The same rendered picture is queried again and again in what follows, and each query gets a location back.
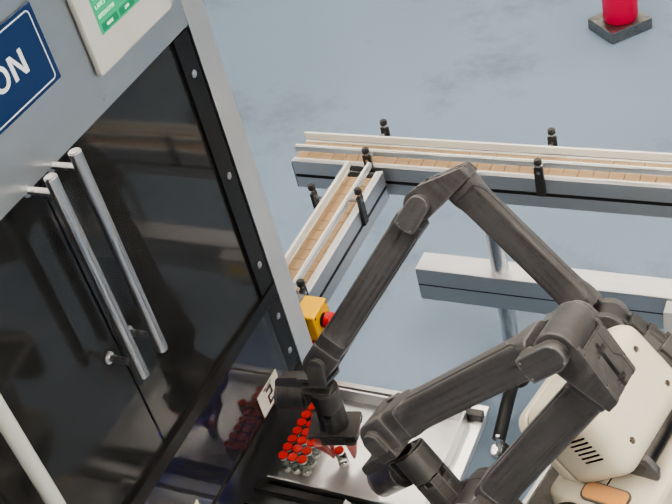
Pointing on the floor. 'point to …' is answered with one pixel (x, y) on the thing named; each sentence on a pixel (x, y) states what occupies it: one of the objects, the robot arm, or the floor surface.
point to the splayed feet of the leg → (504, 421)
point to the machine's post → (245, 170)
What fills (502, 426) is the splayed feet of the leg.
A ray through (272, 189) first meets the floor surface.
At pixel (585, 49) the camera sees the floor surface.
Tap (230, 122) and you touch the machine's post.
